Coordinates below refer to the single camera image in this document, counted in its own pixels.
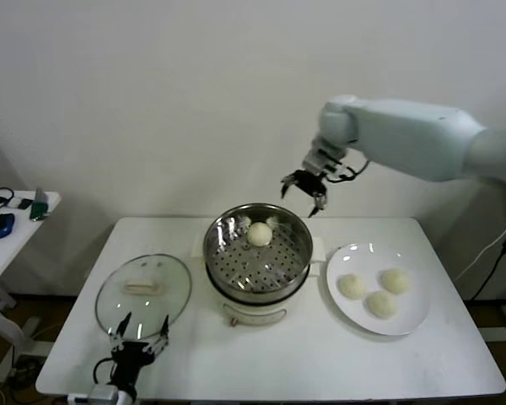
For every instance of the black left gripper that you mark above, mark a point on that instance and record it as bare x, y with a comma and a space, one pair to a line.
130, 358

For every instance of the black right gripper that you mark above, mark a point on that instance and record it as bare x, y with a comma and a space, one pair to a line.
312, 182

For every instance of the round glass pot lid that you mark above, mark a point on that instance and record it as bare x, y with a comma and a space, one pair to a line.
109, 295

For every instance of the white steamed baozi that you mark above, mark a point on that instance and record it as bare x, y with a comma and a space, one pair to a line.
395, 281
381, 304
259, 235
352, 287

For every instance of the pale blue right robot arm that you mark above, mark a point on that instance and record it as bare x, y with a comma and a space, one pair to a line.
405, 135

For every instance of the stainless steel steamer basket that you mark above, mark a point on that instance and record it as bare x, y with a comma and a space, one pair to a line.
257, 270

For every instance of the large white plate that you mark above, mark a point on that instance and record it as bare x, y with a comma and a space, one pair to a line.
405, 312

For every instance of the green circuit board item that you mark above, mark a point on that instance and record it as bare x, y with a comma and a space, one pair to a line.
37, 209

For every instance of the small black device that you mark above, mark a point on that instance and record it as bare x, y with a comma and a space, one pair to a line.
24, 205

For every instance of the blue computer mouse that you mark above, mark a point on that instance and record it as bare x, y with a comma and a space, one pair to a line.
1, 226

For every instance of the white desk foot bar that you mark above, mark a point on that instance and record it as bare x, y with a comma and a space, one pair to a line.
502, 333

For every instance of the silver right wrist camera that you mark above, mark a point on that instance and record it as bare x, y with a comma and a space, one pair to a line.
320, 158

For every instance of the white table base frame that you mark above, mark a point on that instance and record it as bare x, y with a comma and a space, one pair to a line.
29, 348

